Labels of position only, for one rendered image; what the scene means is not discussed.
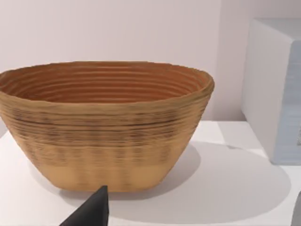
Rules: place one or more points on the brown woven basket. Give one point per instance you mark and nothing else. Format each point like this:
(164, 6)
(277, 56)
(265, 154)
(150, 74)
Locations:
(101, 131)

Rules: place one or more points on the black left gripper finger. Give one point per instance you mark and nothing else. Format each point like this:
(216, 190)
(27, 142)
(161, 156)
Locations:
(96, 209)

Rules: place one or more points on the pale microwave oven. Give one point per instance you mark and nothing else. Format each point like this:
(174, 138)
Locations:
(270, 94)

